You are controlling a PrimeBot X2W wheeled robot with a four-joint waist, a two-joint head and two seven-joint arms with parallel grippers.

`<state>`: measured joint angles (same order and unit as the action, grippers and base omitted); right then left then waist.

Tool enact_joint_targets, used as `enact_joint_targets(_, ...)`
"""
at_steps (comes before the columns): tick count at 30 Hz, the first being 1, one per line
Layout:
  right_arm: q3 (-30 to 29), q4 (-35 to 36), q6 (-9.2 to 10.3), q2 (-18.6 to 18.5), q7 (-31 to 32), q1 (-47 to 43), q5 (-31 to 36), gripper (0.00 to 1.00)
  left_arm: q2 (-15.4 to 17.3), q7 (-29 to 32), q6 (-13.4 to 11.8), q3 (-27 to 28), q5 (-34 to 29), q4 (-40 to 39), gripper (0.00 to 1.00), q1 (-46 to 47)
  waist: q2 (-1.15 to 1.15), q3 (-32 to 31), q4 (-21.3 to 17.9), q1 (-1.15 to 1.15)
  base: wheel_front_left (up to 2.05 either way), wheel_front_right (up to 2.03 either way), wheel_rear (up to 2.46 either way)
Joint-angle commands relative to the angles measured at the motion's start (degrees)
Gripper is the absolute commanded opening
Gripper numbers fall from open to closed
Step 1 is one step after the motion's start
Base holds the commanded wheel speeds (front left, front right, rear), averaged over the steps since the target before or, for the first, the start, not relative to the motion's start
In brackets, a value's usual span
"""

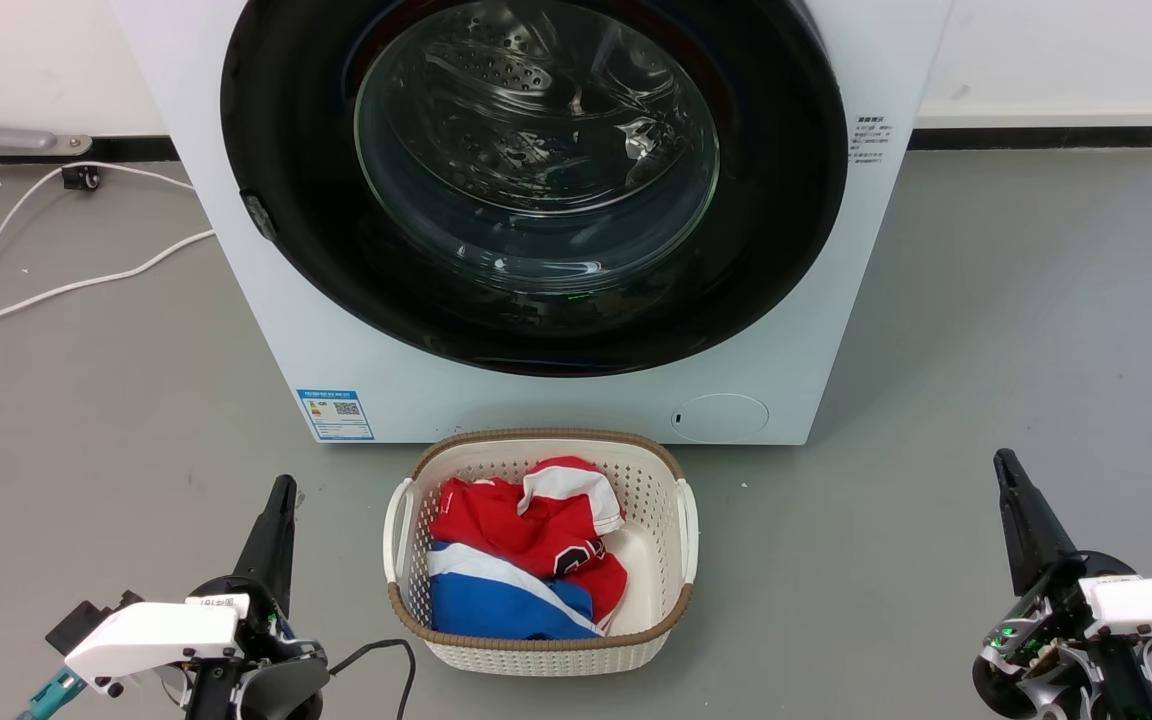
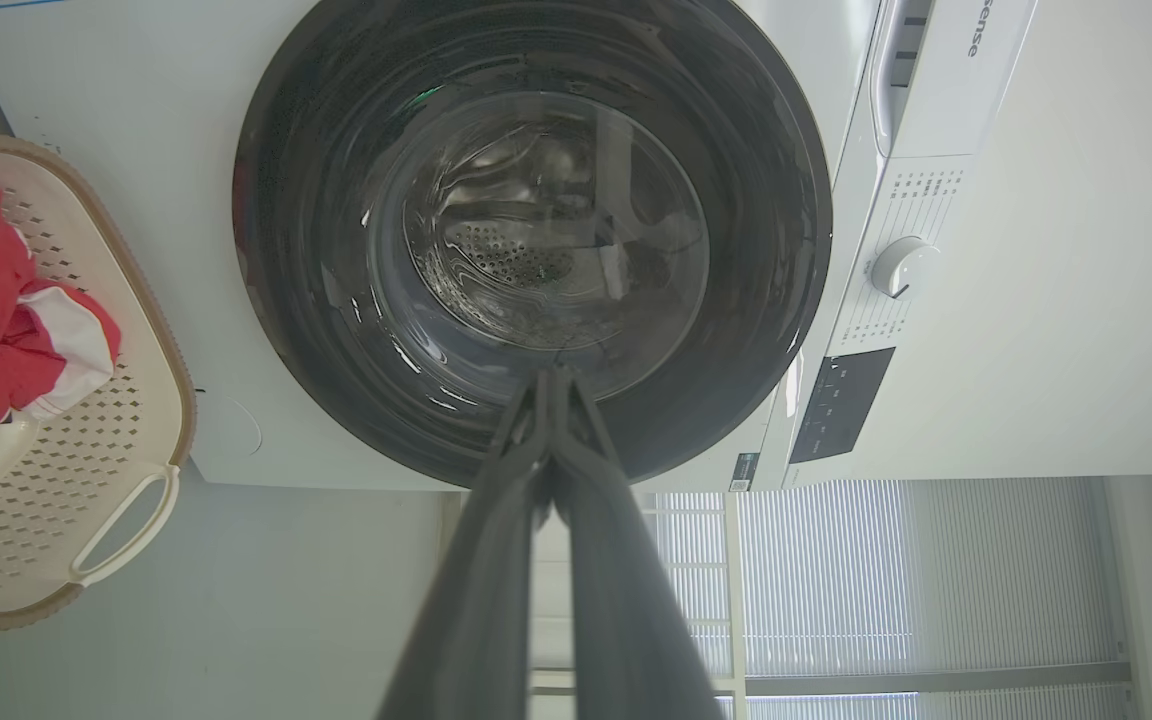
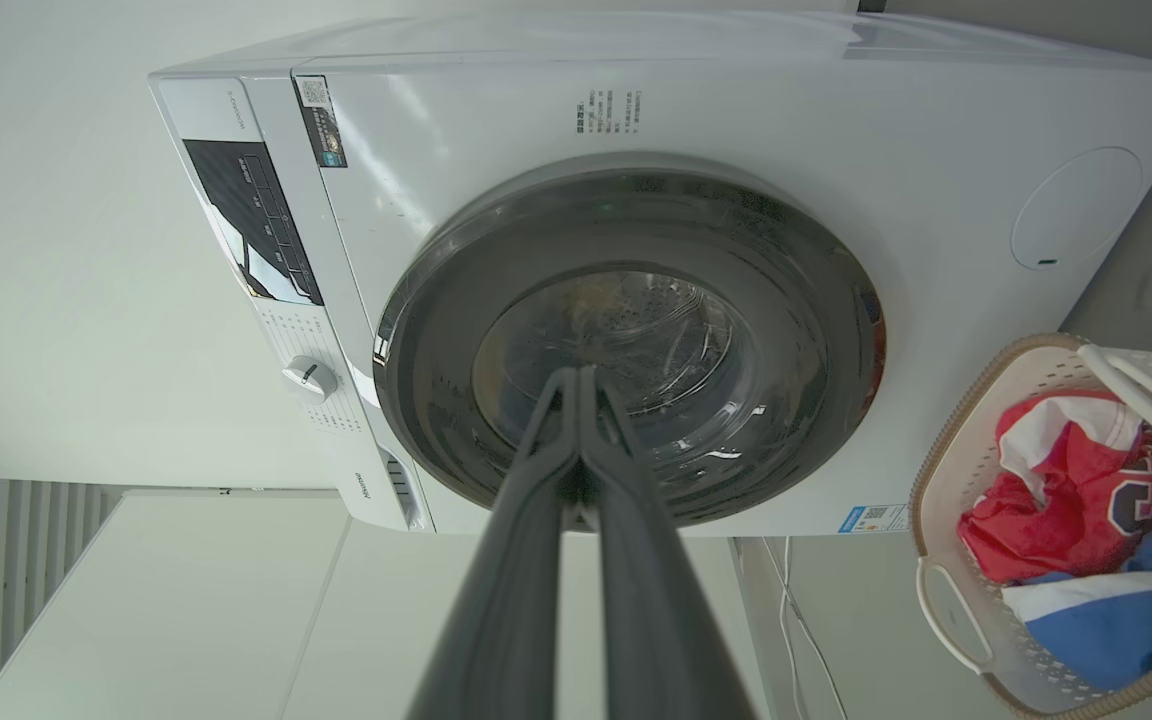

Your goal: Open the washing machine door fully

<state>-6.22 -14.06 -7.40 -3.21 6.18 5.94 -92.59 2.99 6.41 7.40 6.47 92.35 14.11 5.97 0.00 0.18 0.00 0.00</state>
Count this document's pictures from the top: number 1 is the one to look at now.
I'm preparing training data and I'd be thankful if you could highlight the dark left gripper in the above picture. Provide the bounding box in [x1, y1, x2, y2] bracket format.
[186, 475, 331, 720]

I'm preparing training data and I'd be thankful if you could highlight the grey metal pipe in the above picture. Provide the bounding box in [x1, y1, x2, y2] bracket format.
[0, 98, 93, 157]

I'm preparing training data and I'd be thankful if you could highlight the round white filter cover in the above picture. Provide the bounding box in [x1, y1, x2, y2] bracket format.
[671, 393, 770, 443]

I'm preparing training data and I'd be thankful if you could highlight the blue energy label sticker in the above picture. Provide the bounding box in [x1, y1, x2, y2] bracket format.
[296, 389, 375, 442]

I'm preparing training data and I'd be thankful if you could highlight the teal cable connector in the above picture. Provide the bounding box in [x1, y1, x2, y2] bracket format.
[18, 668, 87, 720]

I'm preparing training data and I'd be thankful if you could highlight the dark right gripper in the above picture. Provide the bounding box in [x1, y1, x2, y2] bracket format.
[972, 449, 1152, 720]

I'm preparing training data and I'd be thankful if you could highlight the steel perforated washer drum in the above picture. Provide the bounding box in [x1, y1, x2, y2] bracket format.
[361, 0, 717, 216]

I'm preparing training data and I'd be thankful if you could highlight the white front-load washing machine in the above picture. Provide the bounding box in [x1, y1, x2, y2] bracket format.
[111, 0, 955, 446]

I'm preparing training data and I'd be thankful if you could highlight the cream perforated laundry basket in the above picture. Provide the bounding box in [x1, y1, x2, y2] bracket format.
[383, 429, 700, 677]

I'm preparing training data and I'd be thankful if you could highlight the black round glass washer door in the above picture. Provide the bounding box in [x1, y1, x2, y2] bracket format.
[220, 0, 849, 378]

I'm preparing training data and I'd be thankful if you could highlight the blue white striped garment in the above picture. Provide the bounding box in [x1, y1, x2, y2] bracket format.
[427, 540, 605, 641]

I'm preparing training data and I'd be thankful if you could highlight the red and white garment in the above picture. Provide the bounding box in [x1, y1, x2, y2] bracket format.
[430, 457, 629, 623]

